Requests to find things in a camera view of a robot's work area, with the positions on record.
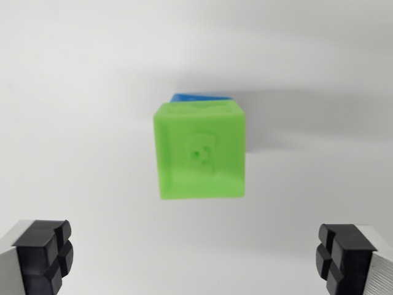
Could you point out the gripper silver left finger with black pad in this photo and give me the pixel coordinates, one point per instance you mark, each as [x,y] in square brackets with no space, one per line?
[37,255]

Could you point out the blue embossed cube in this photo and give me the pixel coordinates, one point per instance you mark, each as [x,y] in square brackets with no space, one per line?
[190,97]

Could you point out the green embossed cube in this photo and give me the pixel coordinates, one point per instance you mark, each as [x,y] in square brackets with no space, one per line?
[199,153]

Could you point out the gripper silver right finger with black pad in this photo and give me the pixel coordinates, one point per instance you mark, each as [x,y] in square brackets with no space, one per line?
[353,258]

